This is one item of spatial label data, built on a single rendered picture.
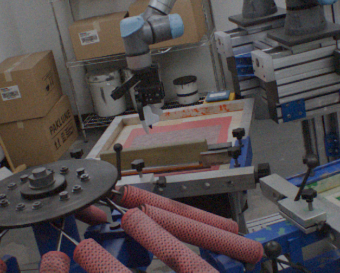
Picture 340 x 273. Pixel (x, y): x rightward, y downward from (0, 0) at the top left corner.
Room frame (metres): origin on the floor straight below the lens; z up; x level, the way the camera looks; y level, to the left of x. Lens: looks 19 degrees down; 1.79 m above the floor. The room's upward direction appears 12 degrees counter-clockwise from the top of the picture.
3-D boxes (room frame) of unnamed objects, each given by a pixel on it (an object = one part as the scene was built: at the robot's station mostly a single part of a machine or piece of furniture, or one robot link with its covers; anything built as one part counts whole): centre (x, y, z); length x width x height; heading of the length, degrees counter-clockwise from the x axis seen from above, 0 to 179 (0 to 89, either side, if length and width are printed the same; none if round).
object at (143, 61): (2.07, 0.04, 1.34); 0.08 x 0.08 x 0.05
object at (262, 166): (1.76, -0.23, 1.02); 0.07 x 0.06 x 0.07; 166
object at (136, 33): (2.07, 0.04, 1.42); 0.09 x 0.08 x 0.11; 107
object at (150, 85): (2.07, 0.04, 1.26); 0.09 x 0.08 x 0.12; 76
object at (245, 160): (1.98, -0.20, 0.97); 0.30 x 0.05 x 0.07; 166
